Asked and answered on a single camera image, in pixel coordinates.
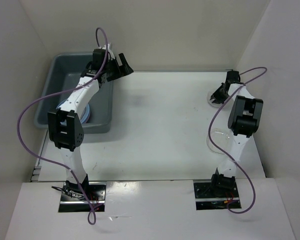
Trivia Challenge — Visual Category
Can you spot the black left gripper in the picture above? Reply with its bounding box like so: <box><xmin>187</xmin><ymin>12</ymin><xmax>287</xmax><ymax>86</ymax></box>
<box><xmin>104</xmin><ymin>53</ymin><xmax>134</xmax><ymax>82</ymax></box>

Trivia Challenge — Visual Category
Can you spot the clear round glass dish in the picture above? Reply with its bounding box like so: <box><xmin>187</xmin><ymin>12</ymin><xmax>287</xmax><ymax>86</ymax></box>
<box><xmin>206</xmin><ymin>90</ymin><xmax>223</xmax><ymax>109</ymax></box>

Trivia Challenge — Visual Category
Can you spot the blue plastic plate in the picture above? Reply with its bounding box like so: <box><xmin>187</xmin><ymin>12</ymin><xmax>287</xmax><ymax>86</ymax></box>
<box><xmin>56</xmin><ymin>99</ymin><xmax>91</xmax><ymax>124</ymax></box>

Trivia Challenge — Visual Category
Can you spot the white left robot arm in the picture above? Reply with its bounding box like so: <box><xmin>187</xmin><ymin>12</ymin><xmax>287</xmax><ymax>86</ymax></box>
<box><xmin>47</xmin><ymin>47</ymin><xmax>133</xmax><ymax>200</ymax></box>

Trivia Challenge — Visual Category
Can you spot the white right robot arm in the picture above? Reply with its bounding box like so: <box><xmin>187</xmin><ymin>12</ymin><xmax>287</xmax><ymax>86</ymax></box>
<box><xmin>208</xmin><ymin>70</ymin><xmax>264</xmax><ymax>197</ymax></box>

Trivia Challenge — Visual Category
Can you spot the grey plastic bin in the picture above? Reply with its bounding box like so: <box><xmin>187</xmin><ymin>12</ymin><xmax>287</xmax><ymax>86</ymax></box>
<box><xmin>34</xmin><ymin>52</ymin><xmax>114</xmax><ymax>134</ymax></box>

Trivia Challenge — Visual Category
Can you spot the clear oval glass dish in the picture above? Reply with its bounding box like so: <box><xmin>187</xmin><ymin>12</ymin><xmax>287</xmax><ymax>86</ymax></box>
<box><xmin>206</xmin><ymin>128</ymin><xmax>232</xmax><ymax>155</ymax></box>

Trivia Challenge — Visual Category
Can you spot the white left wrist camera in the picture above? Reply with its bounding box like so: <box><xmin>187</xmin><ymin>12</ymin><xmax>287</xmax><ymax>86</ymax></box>
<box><xmin>100</xmin><ymin>43</ymin><xmax>115</xmax><ymax>60</ymax></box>

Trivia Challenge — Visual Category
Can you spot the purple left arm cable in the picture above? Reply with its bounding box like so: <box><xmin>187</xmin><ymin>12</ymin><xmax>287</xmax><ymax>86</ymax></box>
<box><xmin>16</xmin><ymin>27</ymin><xmax>109</xmax><ymax>225</ymax></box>

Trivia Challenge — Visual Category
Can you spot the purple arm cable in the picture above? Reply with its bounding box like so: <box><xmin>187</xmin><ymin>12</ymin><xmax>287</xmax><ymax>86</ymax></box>
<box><xmin>16</xmin><ymin>27</ymin><xmax>109</xmax><ymax>225</ymax></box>
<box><xmin>207</xmin><ymin>66</ymin><xmax>268</xmax><ymax>214</ymax></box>

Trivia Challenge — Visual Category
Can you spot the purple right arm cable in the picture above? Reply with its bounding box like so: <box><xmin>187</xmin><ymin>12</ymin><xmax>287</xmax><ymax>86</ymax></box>
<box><xmin>207</xmin><ymin>66</ymin><xmax>268</xmax><ymax>214</ymax></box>

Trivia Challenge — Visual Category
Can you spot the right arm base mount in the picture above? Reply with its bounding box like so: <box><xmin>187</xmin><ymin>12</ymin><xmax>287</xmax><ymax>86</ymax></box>
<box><xmin>193</xmin><ymin>181</ymin><xmax>242</xmax><ymax>211</ymax></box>

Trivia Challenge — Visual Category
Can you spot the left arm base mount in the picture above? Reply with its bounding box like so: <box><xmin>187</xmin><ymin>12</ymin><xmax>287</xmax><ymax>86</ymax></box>
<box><xmin>51</xmin><ymin>181</ymin><xmax>107</xmax><ymax>213</ymax></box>

